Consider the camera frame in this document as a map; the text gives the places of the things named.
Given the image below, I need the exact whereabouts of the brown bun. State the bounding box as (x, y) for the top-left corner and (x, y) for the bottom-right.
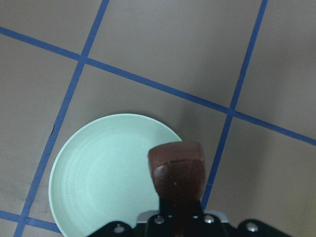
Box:
(147, 141), (207, 237)

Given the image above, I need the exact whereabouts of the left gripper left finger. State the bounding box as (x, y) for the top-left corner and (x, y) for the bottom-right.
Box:
(90, 197), (175, 237)

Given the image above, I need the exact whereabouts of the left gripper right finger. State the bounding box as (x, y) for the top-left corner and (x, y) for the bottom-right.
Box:
(187, 201), (289, 237)

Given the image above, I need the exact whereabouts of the green plate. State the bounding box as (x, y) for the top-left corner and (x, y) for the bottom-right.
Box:
(48, 114), (180, 237)

